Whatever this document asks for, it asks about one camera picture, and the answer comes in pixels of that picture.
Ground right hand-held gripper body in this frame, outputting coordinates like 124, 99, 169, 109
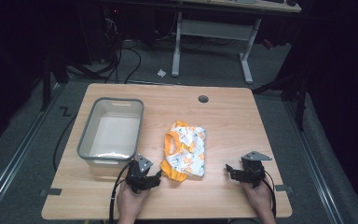
233, 150, 273, 189

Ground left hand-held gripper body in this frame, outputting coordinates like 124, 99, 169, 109
125, 152, 154, 194

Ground orange patterned child's garment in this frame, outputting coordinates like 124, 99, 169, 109
159, 120, 207, 183

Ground person's left hand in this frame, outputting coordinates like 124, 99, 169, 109
117, 180, 150, 219

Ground person's right hand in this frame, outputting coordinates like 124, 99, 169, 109
241, 179, 274, 217

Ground white plastic basin grey rim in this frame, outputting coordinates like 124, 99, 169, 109
76, 96, 145, 169

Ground grey table edge tab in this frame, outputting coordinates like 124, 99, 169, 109
39, 188, 63, 198

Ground black metal stand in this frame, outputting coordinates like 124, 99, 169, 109
39, 50, 71, 112
251, 69, 310, 133

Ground white-framed wooden desk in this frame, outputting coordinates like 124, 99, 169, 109
171, 0, 302, 85

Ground dark computer tower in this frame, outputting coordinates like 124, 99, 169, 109
76, 5, 122, 64

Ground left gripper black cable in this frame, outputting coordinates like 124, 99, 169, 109
107, 161, 135, 224

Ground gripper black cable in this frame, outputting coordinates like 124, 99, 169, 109
261, 169, 278, 218
107, 161, 135, 224

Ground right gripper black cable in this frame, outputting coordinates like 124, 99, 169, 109
261, 169, 278, 218

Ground metal floor rail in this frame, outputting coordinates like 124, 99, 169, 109
0, 83, 63, 220
283, 99, 346, 224

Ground thin black floor cable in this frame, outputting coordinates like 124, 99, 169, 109
52, 114, 77, 173

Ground black floor cables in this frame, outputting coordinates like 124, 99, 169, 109
103, 18, 143, 85

